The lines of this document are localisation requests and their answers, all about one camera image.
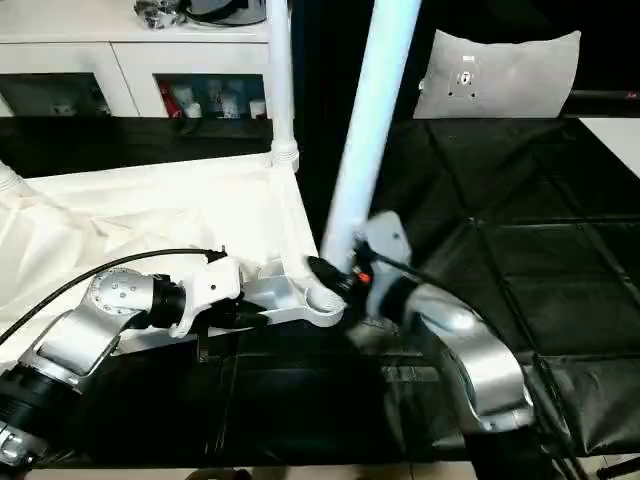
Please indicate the black glossy low shelf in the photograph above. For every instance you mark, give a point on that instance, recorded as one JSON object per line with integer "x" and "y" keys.
{"x": 605, "y": 95}

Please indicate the dark round device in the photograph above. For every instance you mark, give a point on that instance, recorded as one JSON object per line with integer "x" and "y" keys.
{"x": 225, "y": 11}

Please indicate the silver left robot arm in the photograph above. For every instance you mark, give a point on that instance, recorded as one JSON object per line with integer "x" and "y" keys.
{"x": 75, "y": 340}

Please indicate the white flat board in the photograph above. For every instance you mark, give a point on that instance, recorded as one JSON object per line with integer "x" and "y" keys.
{"x": 615, "y": 142}

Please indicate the grey printed cushion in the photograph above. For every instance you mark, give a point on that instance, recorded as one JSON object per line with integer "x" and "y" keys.
{"x": 500, "y": 75}

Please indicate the red box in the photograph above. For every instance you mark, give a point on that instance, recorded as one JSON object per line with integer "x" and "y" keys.
{"x": 172, "y": 100}

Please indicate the white plastic table top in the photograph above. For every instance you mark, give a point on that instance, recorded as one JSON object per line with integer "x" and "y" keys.
{"x": 150, "y": 200}

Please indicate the black work mat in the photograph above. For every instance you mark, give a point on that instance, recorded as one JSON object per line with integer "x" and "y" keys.
{"x": 500, "y": 225}

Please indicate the white glass-door cabinet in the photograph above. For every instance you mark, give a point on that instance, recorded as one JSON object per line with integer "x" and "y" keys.
{"x": 125, "y": 55}

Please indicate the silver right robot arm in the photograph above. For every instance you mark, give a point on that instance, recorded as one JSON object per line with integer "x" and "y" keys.
{"x": 485, "y": 360}

